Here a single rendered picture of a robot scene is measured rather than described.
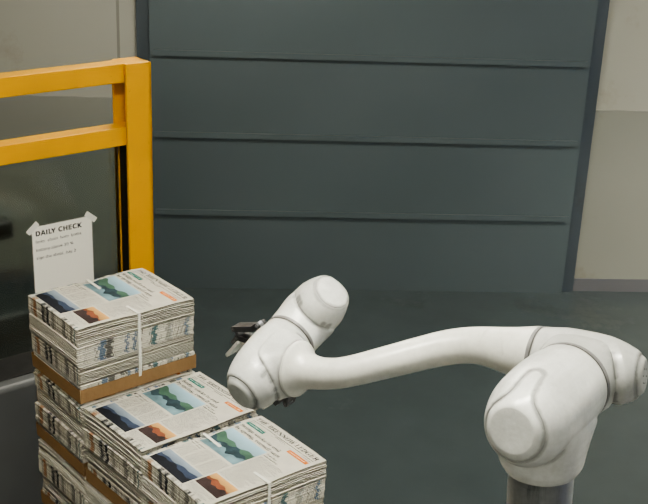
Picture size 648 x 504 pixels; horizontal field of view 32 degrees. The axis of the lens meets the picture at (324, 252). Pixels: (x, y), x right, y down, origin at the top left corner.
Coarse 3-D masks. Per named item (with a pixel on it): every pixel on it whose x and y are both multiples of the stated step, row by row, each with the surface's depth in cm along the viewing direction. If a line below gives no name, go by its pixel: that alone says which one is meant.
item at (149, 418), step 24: (168, 384) 319; (192, 384) 320; (216, 384) 320; (96, 408) 305; (120, 408) 305; (144, 408) 306; (168, 408) 306; (192, 408) 307; (216, 408) 307; (240, 408) 307; (120, 432) 294; (144, 432) 294; (168, 432) 294; (192, 432) 295
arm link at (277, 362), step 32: (256, 352) 200; (288, 352) 198; (384, 352) 195; (416, 352) 194; (448, 352) 193; (480, 352) 190; (512, 352) 186; (256, 384) 197; (288, 384) 199; (320, 384) 197; (352, 384) 196
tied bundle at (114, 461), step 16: (240, 416) 306; (256, 416) 310; (96, 432) 303; (112, 432) 296; (208, 432) 300; (96, 448) 304; (112, 448) 298; (128, 448) 291; (160, 448) 290; (96, 464) 307; (112, 464) 299; (128, 464) 291; (112, 480) 302; (128, 480) 293; (128, 496) 297
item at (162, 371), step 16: (32, 352) 326; (48, 368) 318; (160, 368) 321; (176, 368) 325; (192, 368) 329; (64, 384) 312; (112, 384) 312; (128, 384) 315; (64, 448) 321; (80, 464) 315
